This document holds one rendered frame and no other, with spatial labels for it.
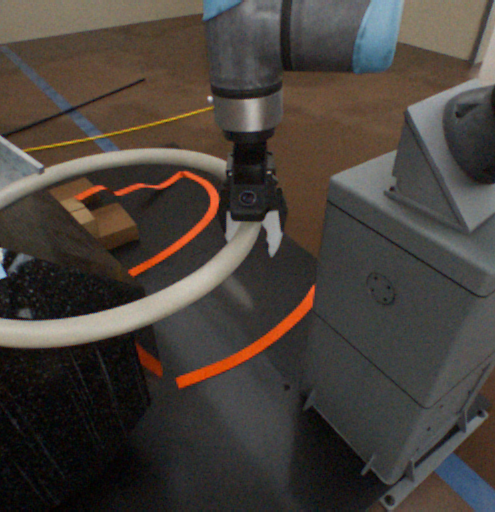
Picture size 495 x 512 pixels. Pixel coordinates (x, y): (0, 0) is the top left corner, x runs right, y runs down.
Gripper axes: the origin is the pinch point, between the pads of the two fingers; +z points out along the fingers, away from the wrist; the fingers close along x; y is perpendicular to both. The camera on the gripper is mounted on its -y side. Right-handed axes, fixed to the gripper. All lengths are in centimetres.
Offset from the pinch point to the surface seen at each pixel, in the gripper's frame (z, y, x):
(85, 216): 60, 110, 82
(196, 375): 85, 41, 25
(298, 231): 85, 129, -17
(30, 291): 10.7, 4.0, 42.4
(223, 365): 85, 45, 16
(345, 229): 14.8, 27.2, -19.4
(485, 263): 6.6, 4.0, -38.9
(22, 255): 5.5, 8.3, 43.9
